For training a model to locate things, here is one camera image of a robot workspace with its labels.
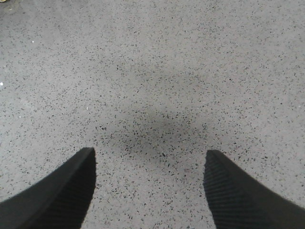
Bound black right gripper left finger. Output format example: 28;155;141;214
0;148;96;229

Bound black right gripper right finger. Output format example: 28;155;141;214
203;150;305;229

